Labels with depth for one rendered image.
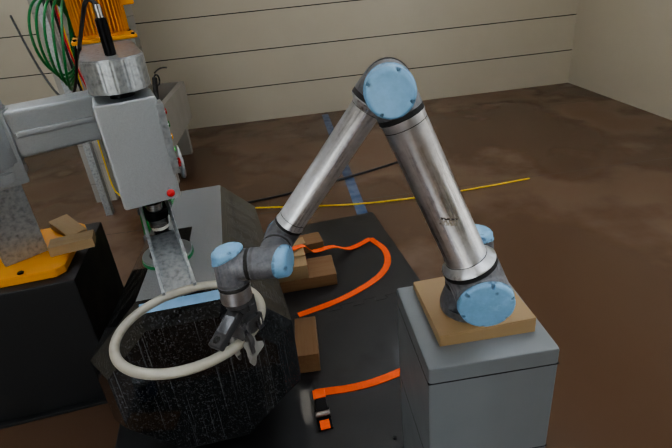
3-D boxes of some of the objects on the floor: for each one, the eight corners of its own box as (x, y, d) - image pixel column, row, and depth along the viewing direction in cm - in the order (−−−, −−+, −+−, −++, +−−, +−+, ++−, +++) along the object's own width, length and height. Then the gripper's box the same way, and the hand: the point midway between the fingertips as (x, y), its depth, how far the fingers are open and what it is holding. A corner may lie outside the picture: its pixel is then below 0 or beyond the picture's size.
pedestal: (-14, 433, 235) (-84, 314, 203) (31, 343, 294) (-19, 240, 262) (125, 398, 247) (79, 282, 215) (142, 318, 305) (107, 217, 273)
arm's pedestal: (496, 418, 217) (508, 262, 180) (555, 534, 172) (587, 357, 135) (389, 436, 213) (379, 281, 176) (420, 560, 168) (416, 386, 131)
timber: (320, 370, 250) (318, 353, 245) (298, 374, 249) (295, 356, 244) (317, 332, 277) (315, 315, 272) (296, 334, 276) (294, 318, 271)
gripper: (264, 295, 137) (276, 355, 145) (234, 286, 144) (247, 344, 152) (243, 311, 131) (257, 373, 138) (213, 301, 138) (228, 360, 145)
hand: (244, 360), depth 142 cm, fingers closed on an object, 5 cm apart
